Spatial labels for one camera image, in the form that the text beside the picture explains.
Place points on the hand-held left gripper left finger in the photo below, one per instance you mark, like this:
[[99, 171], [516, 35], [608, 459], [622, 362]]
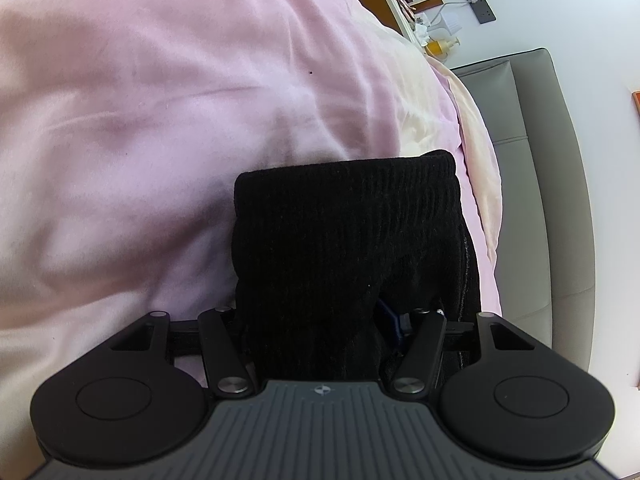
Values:
[[222, 345]]

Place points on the framed wall painting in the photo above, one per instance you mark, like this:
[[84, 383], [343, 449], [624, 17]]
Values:
[[636, 105]]

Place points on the pink blanket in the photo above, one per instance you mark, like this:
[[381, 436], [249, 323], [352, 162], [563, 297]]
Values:
[[150, 110]]

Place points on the yellow pump bottle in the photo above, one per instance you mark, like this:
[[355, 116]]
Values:
[[441, 47]]

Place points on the black knit pants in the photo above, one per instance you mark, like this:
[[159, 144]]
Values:
[[340, 240]]

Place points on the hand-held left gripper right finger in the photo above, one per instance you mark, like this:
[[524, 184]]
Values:
[[390, 321]]

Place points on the black wall socket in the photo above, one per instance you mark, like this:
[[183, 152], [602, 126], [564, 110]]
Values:
[[481, 7]]

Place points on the grey padded headboard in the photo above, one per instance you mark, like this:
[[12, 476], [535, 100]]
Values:
[[540, 185]]

